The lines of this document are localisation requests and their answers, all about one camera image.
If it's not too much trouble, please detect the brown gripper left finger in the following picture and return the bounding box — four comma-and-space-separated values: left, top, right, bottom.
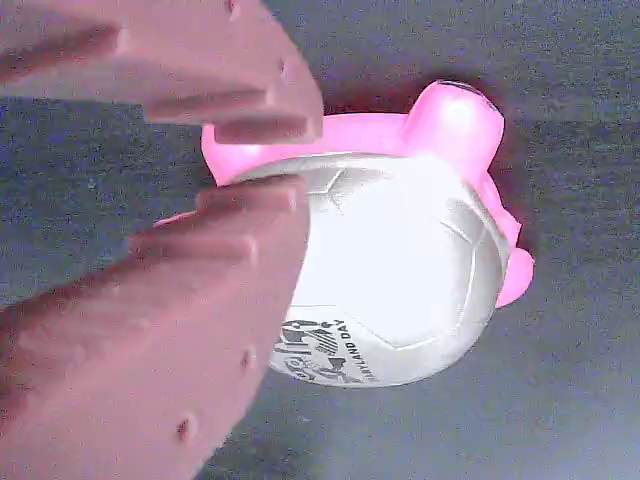
0, 175, 312, 480

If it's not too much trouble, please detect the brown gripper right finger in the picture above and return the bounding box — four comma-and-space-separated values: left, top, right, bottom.
0, 0, 325, 144

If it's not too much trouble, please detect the pink turtle toy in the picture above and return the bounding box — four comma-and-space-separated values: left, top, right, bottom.
154, 77, 536, 389

